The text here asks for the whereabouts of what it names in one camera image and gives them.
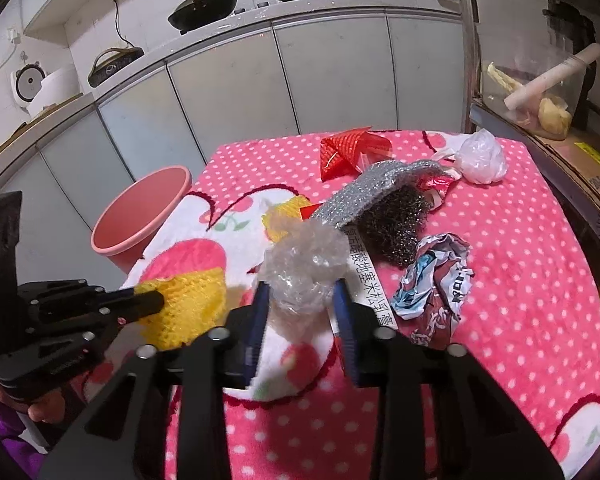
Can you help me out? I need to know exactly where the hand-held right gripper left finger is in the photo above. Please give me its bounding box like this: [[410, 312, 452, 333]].
[[37, 280, 271, 480]]

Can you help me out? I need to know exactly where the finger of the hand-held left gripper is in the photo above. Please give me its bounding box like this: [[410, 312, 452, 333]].
[[17, 280, 166, 333], [10, 327, 116, 378]]

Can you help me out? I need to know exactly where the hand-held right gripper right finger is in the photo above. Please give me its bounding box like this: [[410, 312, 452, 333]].
[[330, 277, 566, 480]]

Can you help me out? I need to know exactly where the yellow knitted cloth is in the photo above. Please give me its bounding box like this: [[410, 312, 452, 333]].
[[130, 267, 228, 351], [262, 197, 306, 241]]

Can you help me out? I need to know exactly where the clear plastic wrap ball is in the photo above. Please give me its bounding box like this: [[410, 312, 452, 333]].
[[262, 220, 351, 316]]

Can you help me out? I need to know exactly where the pink plastic bucket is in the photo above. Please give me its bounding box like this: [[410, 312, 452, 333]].
[[91, 165, 193, 273]]

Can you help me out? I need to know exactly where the steel wool scourer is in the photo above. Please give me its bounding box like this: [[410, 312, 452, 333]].
[[357, 187, 433, 268]]

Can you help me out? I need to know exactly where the red plastic bag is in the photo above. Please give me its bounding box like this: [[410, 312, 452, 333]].
[[320, 129, 393, 183]]

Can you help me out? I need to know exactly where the person's left forearm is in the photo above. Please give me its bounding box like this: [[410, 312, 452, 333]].
[[0, 384, 48, 480]]

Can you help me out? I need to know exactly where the person's left hand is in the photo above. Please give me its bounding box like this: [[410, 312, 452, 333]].
[[27, 394, 67, 422]]

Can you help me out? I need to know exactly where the white printed carton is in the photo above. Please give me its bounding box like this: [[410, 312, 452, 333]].
[[330, 225, 398, 338]]

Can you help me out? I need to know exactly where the crumpled snack wrapper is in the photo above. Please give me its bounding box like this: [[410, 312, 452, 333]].
[[390, 232, 473, 351]]

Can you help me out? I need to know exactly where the silver scouring cloth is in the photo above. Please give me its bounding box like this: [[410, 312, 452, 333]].
[[310, 159, 453, 233]]

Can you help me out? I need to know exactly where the pink polka dot blanket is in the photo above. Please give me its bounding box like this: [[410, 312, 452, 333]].
[[80, 130, 600, 480]]

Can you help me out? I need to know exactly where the white rice cooker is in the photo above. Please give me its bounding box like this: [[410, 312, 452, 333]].
[[10, 51, 78, 113]]

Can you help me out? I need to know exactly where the small red foil wrapper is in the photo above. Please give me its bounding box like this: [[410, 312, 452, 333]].
[[417, 170, 456, 206]]

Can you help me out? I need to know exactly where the black electric cooking pot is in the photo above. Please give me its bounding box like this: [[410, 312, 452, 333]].
[[87, 47, 146, 88]]

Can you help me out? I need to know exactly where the white plastic bag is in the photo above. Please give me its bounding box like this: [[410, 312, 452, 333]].
[[432, 128, 508, 185]]

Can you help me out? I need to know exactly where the row of cabinet doors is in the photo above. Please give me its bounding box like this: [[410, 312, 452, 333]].
[[0, 10, 473, 281]]

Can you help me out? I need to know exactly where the cardboard box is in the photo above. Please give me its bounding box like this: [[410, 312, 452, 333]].
[[520, 130, 600, 221]]

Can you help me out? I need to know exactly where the pale yellow food piece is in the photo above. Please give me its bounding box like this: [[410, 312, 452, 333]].
[[487, 62, 523, 93]]

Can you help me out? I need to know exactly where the metal shelf rack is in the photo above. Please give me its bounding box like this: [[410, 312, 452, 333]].
[[452, 0, 600, 311]]

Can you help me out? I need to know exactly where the black wok with lid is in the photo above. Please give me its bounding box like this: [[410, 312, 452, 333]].
[[167, 0, 239, 31]]

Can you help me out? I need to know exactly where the gas stove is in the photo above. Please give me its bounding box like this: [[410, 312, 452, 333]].
[[180, 0, 341, 36]]

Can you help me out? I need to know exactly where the white rolling pin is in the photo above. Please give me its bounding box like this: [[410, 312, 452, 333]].
[[505, 42, 600, 110]]

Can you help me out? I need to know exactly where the clear glass container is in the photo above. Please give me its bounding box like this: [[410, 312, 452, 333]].
[[481, 60, 588, 141]]

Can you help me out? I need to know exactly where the white kitchen countertop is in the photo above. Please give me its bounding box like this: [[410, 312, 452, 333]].
[[0, 0, 468, 171]]

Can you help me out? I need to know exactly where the black appliance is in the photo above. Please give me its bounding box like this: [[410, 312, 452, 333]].
[[542, 0, 600, 61]]

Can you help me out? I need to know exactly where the black power cable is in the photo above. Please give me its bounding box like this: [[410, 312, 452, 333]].
[[111, 0, 133, 50]]

